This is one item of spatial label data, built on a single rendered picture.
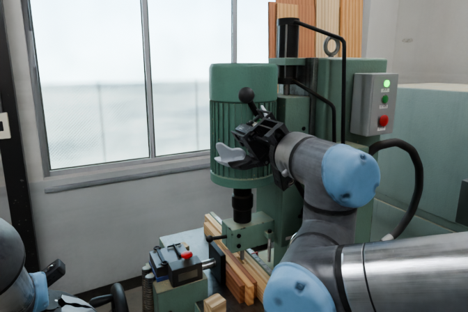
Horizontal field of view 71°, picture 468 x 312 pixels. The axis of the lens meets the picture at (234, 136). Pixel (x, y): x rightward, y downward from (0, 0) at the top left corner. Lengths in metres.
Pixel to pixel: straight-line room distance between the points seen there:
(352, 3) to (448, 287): 2.62
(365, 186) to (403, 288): 0.15
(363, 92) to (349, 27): 1.93
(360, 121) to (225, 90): 0.37
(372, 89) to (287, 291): 0.64
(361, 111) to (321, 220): 0.49
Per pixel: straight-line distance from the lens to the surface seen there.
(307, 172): 0.47
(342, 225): 0.48
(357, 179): 0.44
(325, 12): 2.67
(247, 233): 0.94
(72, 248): 2.32
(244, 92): 0.69
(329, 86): 0.88
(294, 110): 0.87
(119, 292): 0.94
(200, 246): 1.18
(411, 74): 3.30
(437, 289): 0.35
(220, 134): 0.81
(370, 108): 0.90
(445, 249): 0.36
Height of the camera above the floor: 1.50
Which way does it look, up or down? 12 degrees down
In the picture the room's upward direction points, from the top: straight up
